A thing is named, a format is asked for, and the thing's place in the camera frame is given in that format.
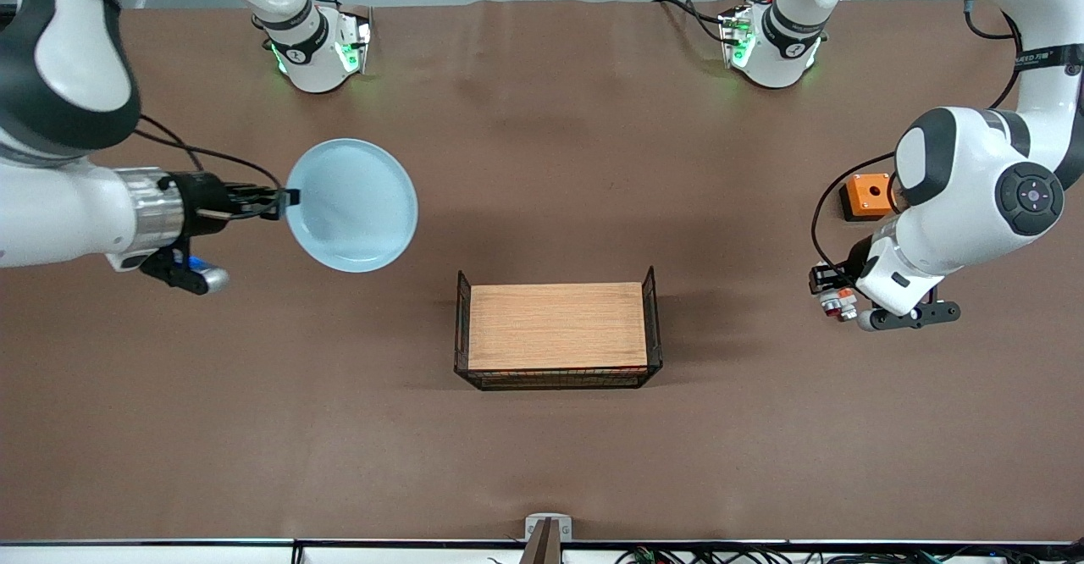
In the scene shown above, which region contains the black left arm base cable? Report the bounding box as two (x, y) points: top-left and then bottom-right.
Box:
(652, 0), (733, 44)

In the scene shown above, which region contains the black cable bundle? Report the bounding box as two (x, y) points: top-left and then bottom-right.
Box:
(617, 545), (1084, 564)

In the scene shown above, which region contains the black wire shelf wooden top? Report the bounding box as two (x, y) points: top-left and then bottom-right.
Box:
(454, 265), (663, 392)

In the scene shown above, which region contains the light blue round plate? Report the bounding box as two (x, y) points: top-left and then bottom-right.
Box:
(285, 138), (419, 274)

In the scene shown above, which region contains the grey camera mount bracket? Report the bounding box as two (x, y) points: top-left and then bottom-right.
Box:
(518, 513), (573, 564)

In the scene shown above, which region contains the brown table cover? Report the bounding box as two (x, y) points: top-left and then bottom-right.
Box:
(0, 0), (1084, 545)

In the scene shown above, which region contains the orange button box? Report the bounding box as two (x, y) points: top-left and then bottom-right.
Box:
(838, 173), (899, 223)

